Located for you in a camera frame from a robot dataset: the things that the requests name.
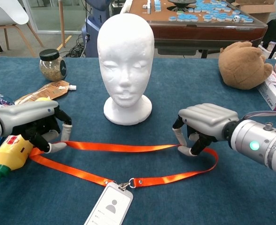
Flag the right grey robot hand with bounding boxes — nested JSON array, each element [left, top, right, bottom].
[[172, 103, 239, 157]]

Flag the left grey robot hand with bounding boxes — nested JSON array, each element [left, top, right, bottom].
[[0, 100, 73, 154]]

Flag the orange lanyard strap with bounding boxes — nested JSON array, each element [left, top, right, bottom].
[[29, 140, 220, 189]]

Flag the white ID badge holder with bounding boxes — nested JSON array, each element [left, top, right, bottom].
[[83, 181, 134, 225]]

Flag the white foam mannequin head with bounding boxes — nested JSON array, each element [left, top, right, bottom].
[[97, 13, 155, 126]]

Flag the brown spout pouch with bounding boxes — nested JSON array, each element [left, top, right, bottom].
[[14, 80, 77, 105]]

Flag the yellow bottle green cap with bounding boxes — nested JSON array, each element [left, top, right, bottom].
[[0, 96, 56, 183]]

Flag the glass jar black lid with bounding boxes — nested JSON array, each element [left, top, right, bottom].
[[38, 48, 68, 82]]

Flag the brown plush toy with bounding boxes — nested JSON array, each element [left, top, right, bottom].
[[218, 41, 274, 90]]

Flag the brown mahjong table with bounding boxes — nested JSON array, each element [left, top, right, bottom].
[[123, 0, 269, 59]]

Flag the wooden pole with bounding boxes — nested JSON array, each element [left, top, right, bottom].
[[58, 0, 66, 49]]

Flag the white chair wooden legs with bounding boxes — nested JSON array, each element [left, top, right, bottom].
[[0, 0, 45, 57]]

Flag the blue grey machine base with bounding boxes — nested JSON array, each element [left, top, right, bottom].
[[81, 0, 113, 58]]

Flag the black round table dome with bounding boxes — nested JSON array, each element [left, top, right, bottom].
[[168, 0, 197, 12]]

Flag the brown cardboard box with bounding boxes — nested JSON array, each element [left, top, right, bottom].
[[230, 0, 276, 24]]

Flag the tangled black floor cables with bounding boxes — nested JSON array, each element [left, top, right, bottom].
[[66, 35, 87, 58]]

